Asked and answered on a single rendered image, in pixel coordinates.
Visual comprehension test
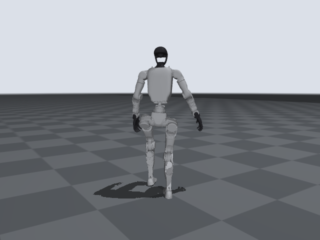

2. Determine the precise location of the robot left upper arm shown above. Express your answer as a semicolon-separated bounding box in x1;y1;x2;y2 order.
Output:
133;70;148;101

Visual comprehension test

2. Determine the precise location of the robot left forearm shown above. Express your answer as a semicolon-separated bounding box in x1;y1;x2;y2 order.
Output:
132;97;140;118

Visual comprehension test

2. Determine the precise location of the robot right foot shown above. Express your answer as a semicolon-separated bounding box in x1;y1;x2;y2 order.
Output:
163;187;173;199

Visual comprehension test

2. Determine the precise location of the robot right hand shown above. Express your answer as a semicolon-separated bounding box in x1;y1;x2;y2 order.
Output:
194;112;203;131

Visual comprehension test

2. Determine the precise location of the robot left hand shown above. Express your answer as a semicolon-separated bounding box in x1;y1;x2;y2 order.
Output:
133;114;142;132

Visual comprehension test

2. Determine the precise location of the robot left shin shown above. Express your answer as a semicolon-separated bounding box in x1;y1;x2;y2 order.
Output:
146;141;155;179

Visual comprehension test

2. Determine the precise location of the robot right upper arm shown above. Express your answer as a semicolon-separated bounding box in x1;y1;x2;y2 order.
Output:
171;69;191;99

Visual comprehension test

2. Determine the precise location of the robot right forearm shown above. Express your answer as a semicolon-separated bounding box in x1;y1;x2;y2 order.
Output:
186;90;199;117

